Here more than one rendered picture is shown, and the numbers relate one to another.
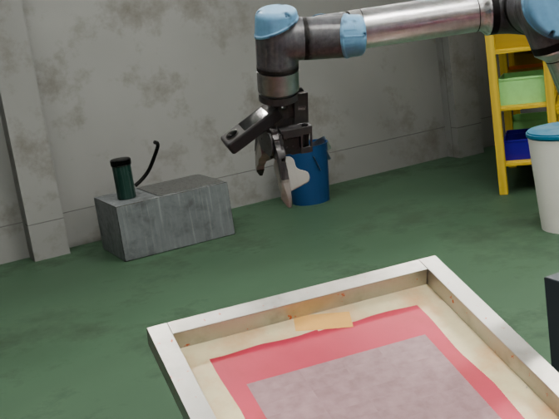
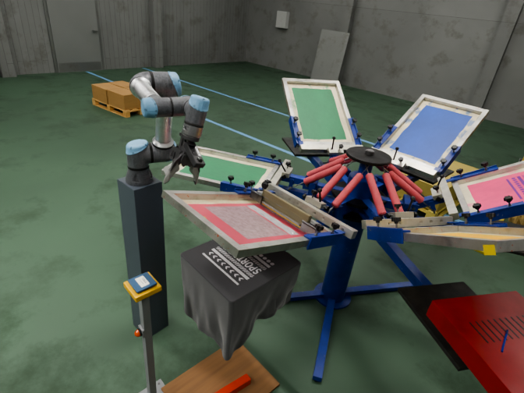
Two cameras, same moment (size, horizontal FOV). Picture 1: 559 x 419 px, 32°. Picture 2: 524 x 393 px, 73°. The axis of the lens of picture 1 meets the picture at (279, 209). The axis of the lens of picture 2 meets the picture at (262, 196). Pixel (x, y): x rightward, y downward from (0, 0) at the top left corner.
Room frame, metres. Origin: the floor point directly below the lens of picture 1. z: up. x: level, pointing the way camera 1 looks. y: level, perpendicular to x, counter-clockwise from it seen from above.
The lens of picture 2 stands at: (2.06, 1.26, 2.16)
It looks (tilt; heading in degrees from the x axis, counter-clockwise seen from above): 29 degrees down; 243
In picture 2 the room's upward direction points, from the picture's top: 6 degrees clockwise
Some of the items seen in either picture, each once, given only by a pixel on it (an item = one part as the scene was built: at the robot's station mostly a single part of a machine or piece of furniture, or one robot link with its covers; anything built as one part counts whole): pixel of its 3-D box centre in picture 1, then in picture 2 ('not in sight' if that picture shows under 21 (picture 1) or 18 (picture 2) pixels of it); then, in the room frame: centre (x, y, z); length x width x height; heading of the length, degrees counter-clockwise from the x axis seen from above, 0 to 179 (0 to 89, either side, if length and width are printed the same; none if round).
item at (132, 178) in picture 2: not in sight; (139, 172); (1.88, -0.65, 1.25); 0.15 x 0.15 x 0.10
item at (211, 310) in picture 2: not in sight; (204, 306); (1.66, -0.03, 0.74); 0.45 x 0.03 x 0.43; 109
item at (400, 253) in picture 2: not in sight; (406, 264); (0.52, 0.19, 0.91); 1.34 x 0.41 x 0.08; 79
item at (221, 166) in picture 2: not in sight; (242, 163); (1.07, -1.06, 1.05); 1.08 x 0.61 x 0.23; 139
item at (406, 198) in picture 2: not in sight; (358, 196); (0.39, -0.47, 0.99); 0.82 x 0.79 x 0.12; 19
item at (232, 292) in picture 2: not in sight; (241, 257); (1.44, -0.11, 0.95); 0.48 x 0.44 x 0.01; 19
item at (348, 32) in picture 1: (332, 36); (185, 106); (1.73, -0.14, 1.77); 0.11 x 0.11 x 0.08; 3
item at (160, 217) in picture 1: (163, 189); not in sight; (7.67, 0.91, 0.46); 0.95 x 0.79 x 0.91; 115
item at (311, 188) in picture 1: (309, 170); not in sight; (8.52, -0.32, 0.29); 0.49 x 0.45 x 0.57; 115
